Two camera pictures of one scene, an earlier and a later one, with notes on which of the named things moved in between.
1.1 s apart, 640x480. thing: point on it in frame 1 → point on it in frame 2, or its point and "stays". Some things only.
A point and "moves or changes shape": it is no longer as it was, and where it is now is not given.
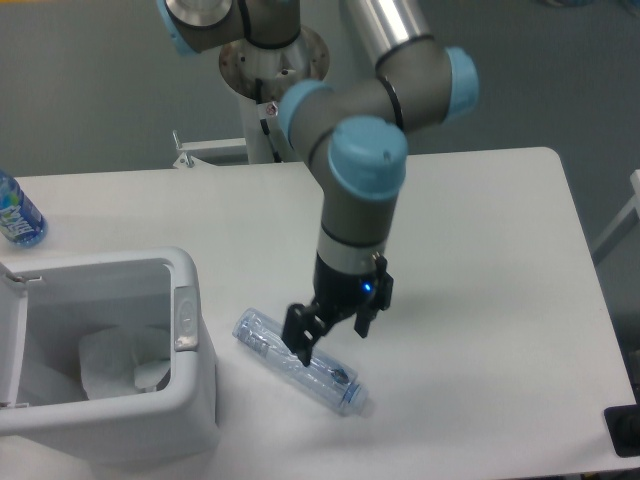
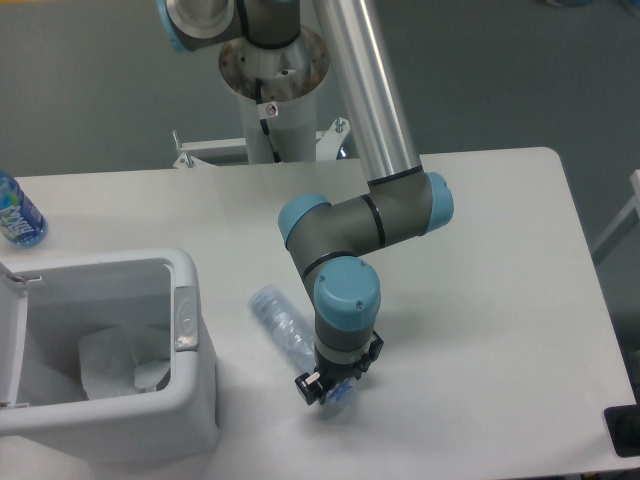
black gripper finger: x=303 y=326 → x=311 y=388
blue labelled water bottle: x=21 y=223 stays
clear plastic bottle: x=326 y=379 moves or changes shape
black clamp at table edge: x=623 y=426 stays
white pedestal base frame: x=219 y=152 stays
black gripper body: x=340 y=292 → x=331 y=373
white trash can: x=47 y=304 stays
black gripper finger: x=382 y=297 → x=376 y=345
